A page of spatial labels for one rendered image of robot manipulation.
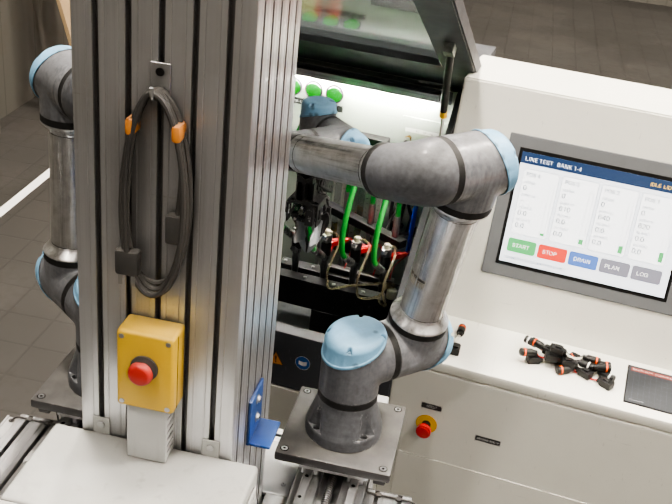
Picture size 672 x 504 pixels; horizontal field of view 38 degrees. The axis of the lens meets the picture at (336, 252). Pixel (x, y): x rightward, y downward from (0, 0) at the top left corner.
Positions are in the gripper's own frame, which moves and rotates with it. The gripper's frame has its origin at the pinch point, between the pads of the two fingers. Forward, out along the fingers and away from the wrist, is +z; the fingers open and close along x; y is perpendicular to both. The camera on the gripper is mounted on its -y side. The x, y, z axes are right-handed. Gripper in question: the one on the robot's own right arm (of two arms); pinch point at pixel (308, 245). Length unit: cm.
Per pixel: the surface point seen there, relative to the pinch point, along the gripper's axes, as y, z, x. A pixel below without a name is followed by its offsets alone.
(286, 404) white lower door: -3.0, 47.5, -2.6
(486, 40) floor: -661, 121, -58
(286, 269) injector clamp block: -27.4, 23.5, -13.8
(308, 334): -4.8, 26.5, 0.7
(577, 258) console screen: -30, 2, 58
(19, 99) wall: -309, 117, -291
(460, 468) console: -3, 52, 43
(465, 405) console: -3, 33, 41
